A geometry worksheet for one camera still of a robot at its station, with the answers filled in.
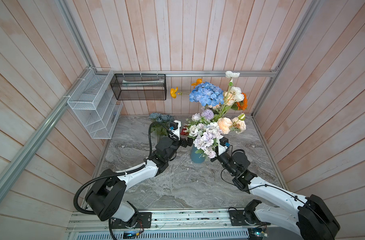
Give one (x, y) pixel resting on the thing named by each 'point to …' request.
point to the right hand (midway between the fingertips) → (208, 140)
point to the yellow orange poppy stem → (173, 91)
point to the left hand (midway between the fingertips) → (187, 129)
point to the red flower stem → (183, 132)
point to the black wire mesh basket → (139, 86)
